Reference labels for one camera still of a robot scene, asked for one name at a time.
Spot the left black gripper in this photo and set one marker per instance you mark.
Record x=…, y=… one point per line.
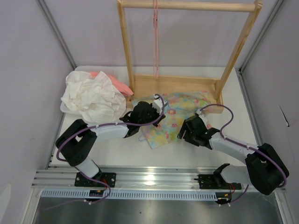
x=151, y=108

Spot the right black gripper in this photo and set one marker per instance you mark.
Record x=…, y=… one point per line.
x=186, y=137

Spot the floral yellow skirt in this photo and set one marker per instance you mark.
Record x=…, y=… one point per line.
x=181, y=105

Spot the blue wire hanger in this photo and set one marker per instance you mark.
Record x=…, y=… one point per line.
x=167, y=130

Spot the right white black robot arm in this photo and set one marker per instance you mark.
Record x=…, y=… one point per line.
x=262, y=167

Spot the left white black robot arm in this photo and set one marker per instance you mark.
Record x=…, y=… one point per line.
x=75, y=144

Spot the wooden clothes rack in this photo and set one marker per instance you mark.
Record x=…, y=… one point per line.
x=144, y=84

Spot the pink garment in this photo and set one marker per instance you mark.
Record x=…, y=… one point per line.
x=109, y=82

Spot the white crumpled garment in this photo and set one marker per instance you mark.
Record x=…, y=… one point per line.
x=94, y=105

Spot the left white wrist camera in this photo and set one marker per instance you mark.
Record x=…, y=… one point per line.
x=159, y=103

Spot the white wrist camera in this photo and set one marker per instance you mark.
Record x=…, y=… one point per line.
x=204, y=118
x=159, y=103

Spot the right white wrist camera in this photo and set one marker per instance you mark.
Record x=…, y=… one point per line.
x=204, y=118

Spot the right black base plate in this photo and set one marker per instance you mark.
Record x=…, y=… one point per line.
x=209, y=181

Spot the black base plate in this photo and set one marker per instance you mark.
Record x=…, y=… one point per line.
x=106, y=177
x=209, y=181

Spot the aluminium mounting rail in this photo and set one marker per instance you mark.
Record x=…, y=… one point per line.
x=139, y=178

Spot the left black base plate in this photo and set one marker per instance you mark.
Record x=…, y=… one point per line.
x=106, y=177

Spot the slotted cable duct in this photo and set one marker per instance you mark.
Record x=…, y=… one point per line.
x=192, y=195

